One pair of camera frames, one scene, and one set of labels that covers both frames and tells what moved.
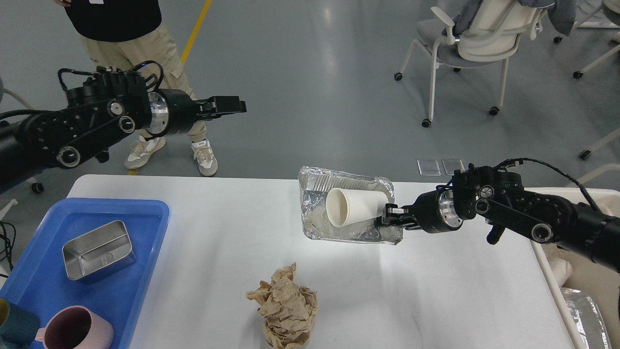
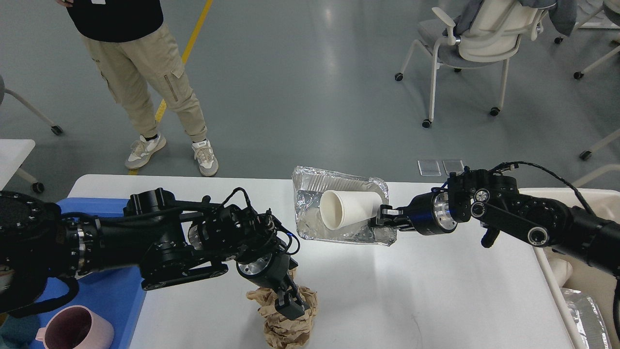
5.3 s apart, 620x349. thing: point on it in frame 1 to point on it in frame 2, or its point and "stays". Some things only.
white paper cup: (346, 207) stays
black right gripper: (432, 212) stays
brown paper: (289, 309) stays
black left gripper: (175, 111) to (270, 270)
